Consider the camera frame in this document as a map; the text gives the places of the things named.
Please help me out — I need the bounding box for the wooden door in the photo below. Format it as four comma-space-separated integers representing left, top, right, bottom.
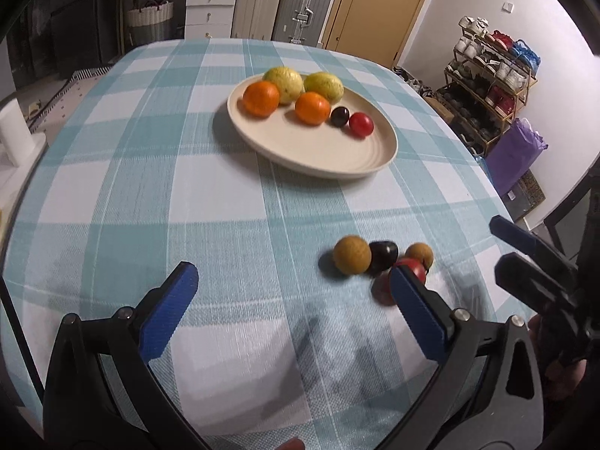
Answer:
321, 0, 439, 71

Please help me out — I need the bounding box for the striped rug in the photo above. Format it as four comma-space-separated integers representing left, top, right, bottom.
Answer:
28, 66, 113, 123

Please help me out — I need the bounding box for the beige suitcase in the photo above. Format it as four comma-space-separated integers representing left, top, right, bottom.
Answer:
231, 0, 288, 41

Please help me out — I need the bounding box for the cream round plate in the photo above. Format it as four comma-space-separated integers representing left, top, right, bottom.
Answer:
227, 72, 399, 180

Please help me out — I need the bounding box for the metal shoe rack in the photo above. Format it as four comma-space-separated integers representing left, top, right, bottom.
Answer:
443, 28, 540, 155

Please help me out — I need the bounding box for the white paper roll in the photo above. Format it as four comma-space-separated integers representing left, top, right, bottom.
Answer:
0, 100, 33, 167

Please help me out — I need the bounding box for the pile of shoes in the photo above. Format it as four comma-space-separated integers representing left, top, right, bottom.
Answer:
394, 66, 437, 99

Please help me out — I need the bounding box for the yellow-green guava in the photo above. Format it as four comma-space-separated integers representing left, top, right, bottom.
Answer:
262, 66, 305, 105
304, 72, 345, 103

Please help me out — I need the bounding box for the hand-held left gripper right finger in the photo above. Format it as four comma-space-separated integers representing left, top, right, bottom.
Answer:
379, 266, 545, 450

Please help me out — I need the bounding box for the cardboard box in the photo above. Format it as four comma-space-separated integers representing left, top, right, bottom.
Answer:
424, 97, 456, 122

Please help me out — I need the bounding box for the orange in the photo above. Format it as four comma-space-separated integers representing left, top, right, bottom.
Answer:
295, 91, 331, 126
242, 81, 281, 118

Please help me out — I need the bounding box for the brown longan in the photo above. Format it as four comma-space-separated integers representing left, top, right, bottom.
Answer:
404, 242, 434, 270
333, 236, 372, 276

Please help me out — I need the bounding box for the person's right hand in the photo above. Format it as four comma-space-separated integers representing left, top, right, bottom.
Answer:
529, 315, 588, 402

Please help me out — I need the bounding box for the grey suitcase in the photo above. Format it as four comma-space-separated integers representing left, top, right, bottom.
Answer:
272, 0, 335, 48

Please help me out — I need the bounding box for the blue white checkered tablecloth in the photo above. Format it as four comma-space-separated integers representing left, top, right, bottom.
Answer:
0, 37, 540, 450

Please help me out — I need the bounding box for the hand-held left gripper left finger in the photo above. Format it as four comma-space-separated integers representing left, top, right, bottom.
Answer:
44, 262, 207, 450

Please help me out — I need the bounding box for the purple plastic bag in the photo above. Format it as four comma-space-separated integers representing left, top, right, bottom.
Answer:
485, 118, 549, 198

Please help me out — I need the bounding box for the woven laundry basket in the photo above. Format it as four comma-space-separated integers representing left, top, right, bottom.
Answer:
126, 1, 174, 45

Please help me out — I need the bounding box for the white desk with drawers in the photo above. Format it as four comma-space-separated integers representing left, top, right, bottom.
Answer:
105, 0, 240, 41

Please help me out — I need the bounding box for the red tomato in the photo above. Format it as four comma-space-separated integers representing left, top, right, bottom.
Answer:
372, 257, 428, 307
349, 112, 375, 139

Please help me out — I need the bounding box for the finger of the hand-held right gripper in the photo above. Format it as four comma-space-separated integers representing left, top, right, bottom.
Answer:
494, 252, 583, 320
490, 214, 578, 276

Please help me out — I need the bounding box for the shoe rack with shoes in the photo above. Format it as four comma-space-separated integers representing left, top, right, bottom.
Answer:
445, 15, 542, 151

